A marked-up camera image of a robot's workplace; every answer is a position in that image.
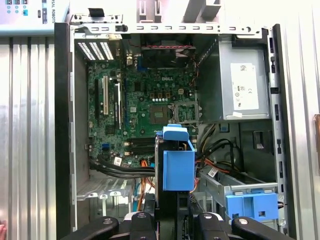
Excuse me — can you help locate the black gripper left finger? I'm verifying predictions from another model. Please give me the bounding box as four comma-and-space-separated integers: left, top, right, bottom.
59, 194, 157, 240

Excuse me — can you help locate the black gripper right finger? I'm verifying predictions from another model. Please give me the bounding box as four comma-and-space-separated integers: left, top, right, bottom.
188, 196, 296, 240

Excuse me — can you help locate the blue data wire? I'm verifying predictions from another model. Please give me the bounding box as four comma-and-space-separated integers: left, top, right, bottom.
133, 181, 141, 214

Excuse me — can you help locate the hard disk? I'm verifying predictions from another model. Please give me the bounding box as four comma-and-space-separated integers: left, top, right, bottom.
153, 123, 196, 240

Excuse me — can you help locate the metal disk bay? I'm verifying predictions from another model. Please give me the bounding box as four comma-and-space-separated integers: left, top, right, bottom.
76, 177, 135, 218

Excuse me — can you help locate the person's hand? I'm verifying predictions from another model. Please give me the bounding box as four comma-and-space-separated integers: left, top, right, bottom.
0, 219, 8, 240

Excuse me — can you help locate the blue plastic drive carrier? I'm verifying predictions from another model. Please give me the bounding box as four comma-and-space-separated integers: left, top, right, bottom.
224, 191, 280, 223

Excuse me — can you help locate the metal drive cage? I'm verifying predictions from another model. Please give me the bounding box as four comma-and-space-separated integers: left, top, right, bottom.
197, 166, 287, 240

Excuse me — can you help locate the black RAM slot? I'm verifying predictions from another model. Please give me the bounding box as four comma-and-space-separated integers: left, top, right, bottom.
124, 138, 157, 148
124, 147, 157, 156

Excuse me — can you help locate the black PC case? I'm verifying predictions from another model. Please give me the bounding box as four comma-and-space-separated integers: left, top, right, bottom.
53, 21, 298, 240

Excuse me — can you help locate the black expansion slot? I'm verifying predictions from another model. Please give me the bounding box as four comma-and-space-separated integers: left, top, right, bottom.
93, 78, 100, 120

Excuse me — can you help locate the CPU socket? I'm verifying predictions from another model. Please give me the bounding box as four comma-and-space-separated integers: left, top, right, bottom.
149, 104, 174, 126

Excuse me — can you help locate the white expansion slot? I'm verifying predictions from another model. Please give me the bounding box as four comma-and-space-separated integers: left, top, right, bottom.
101, 75, 109, 116

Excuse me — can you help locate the grey power supply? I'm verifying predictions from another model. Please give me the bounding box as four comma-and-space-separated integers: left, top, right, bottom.
217, 41, 272, 121

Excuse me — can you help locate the metal socket cover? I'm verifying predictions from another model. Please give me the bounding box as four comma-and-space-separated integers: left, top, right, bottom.
172, 101, 204, 125

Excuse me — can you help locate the green motherboard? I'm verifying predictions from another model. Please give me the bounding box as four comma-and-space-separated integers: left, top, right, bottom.
86, 59, 201, 173

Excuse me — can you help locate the pale blue teach pendant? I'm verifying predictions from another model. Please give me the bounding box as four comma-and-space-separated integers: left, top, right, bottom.
0, 0, 70, 38

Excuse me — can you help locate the black cable bundle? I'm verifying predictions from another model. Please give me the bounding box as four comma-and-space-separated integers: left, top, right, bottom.
89, 154, 157, 179

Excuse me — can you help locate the orange wire bundle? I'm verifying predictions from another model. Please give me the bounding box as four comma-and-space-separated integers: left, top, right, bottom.
139, 157, 157, 201

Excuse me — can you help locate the yellow black wire bundle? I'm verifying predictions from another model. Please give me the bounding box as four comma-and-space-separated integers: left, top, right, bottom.
199, 123, 217, 151

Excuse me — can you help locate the silver case rear bracket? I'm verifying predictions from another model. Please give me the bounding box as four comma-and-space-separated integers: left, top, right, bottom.
69, 7, 125, 33

